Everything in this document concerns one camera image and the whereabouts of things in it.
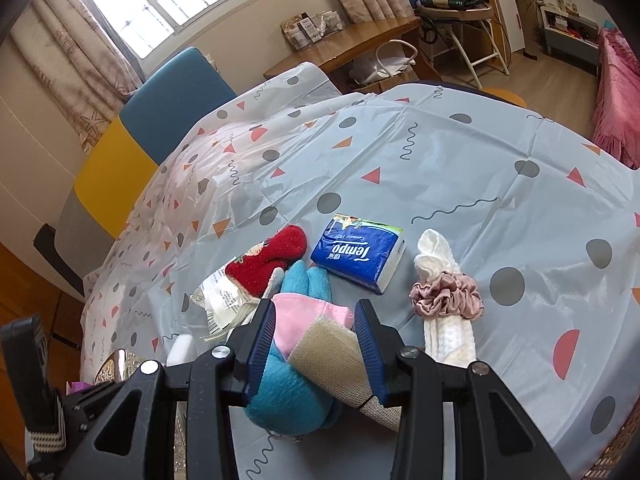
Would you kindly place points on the white rolled towel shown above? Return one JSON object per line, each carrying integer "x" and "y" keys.
{"x": 450, "y": 342}

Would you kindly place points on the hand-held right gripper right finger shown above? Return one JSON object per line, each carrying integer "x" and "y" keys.
{"x": 371, "y": 355}

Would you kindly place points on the gold glitter tray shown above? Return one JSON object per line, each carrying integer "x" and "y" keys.
{"x": 117, "y": 365}

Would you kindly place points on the white sponge block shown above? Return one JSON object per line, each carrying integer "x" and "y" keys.
{"x": 182, "y": 351}

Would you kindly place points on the clear plastic wrapper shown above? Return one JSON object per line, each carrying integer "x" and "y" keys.
{"x": 220, "y": 305}

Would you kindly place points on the grey yellow blue headboard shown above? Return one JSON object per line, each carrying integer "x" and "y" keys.
{"x": 170, "y": 95}

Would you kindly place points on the pink satin scrunchie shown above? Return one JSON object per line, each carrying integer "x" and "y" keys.
{"x": 445, "y": 296}

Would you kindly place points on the wooden wardrobe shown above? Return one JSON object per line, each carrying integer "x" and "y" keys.
{"x": 30, "y": 285}

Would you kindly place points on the wooden desk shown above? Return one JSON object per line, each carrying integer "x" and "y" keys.
{"x": 350, "y": 40}

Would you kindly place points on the white small fridge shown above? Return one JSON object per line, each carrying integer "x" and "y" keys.
{"x": 507, "y": 10}

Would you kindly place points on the purple cloth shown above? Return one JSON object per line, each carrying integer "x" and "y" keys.
{"x": 76, "y": 387}

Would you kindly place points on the blue tissue packet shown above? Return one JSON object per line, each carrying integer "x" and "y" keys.
{"x": 350, "y": 255}

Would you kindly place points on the clear desk organizer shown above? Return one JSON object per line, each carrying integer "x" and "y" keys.
{"x": 312, "y": 30}

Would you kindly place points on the grey shelf unit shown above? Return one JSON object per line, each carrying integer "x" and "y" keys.
{"x": 570, "y": 35}

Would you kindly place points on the green black tool bag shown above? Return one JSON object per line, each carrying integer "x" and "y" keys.
{"x": 450, "y": 1}

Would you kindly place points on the red fuzzy sock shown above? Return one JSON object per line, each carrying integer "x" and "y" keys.
{"x": 265, "y": 255}

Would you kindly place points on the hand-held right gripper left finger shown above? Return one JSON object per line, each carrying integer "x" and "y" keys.
{"x": 263, "y": 345}

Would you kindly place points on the blue plush glove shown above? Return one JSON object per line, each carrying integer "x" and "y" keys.
{"x": 285, "y": 402}

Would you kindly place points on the pink bedspread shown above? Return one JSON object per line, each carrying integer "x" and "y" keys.
{"x": 617, "y": 95}

